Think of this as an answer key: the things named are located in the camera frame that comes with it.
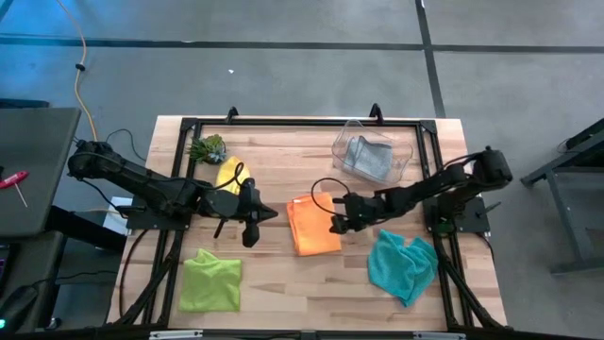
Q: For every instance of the teal microfiber towel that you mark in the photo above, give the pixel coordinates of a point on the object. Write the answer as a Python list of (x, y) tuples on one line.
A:
[(401, 269)]

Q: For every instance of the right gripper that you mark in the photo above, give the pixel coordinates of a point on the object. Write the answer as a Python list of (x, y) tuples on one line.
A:
[(361, 210)]

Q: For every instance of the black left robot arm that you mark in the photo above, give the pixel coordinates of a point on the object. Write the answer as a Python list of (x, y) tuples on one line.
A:
[(151, 186)]

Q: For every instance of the small potted succulent plant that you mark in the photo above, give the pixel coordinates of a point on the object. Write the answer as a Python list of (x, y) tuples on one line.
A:
[(207, 148)]

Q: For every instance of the grey microfiber towel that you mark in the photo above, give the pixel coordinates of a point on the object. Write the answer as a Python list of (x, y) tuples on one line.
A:
[(370, 158)]

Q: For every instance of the orange microfiber towel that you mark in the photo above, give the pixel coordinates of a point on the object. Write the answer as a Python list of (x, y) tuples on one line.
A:
[(313, 226)]

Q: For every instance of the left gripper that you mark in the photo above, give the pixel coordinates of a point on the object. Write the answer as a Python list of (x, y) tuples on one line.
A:
[(231, 205)]

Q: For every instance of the yellow microfiber towel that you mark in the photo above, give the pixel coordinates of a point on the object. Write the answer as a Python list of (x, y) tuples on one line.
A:
[(229, 172)]

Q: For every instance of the black aluminium table frame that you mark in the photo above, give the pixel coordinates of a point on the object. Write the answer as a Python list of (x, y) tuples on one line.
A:
[(307, 122)]

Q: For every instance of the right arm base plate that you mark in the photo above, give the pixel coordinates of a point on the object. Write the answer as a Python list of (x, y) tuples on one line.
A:
[(464, 222)]

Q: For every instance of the lime green microfiber towel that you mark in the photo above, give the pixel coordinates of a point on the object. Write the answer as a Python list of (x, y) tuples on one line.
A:
[(210, 283)]

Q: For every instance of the silver mounting bracket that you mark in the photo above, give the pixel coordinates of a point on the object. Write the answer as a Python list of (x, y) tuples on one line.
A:
[(174, 334), (439, 336)]

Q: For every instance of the dark metal bench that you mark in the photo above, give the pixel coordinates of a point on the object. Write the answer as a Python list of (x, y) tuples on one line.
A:
[(573, 222)]

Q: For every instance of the black rounded device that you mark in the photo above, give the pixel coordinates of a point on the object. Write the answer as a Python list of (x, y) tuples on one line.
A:
[(19, 304)]

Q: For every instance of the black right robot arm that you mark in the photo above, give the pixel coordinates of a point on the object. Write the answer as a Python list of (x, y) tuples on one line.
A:
[(424, 186)]

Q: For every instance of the dark grey desk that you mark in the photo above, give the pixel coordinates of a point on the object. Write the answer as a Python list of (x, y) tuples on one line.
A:
[(33, 165)]

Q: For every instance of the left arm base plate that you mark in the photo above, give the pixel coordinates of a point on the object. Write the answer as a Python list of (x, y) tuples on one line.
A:
[(137, 219)]

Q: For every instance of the clear plastic bin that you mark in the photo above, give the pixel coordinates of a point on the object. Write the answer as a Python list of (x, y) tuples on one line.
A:
[(401, 160)]

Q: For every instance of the dark grey low cabinet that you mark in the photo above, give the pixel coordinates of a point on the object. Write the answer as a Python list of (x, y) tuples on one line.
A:
[(33, 260)]

